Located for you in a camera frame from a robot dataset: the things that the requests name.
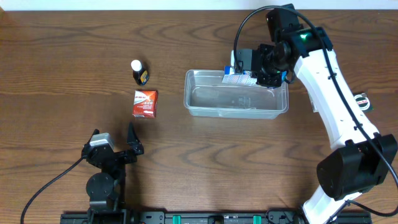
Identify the blue Kool Fever box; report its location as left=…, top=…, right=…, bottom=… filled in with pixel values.
left=222, top=66, right=288, bottom=88

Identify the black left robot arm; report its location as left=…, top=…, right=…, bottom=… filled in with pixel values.
left=81, top=123, right=144, bottom=223

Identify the red medicine box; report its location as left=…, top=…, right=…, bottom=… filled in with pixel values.
left=132, top=90, right=158, bottom=118

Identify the dark bottle white cap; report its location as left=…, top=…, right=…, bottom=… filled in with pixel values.
left=131, top=60, right=149, bottom=86

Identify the white Panadol box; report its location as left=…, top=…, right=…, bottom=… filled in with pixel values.
left=308, top=94, right=318, bottom=113

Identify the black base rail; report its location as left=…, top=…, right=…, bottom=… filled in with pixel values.
left=60, top=210, right=373, bottom=224

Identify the green round tin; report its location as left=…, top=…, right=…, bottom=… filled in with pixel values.
left=354, top=93, right=373, bottom=113

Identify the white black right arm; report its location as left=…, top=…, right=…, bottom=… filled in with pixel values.
left=251, top=4, right=397, bottom=223

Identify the clear plastic container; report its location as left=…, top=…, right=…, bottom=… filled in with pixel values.
left=183, top=70, right=289, bottom=119

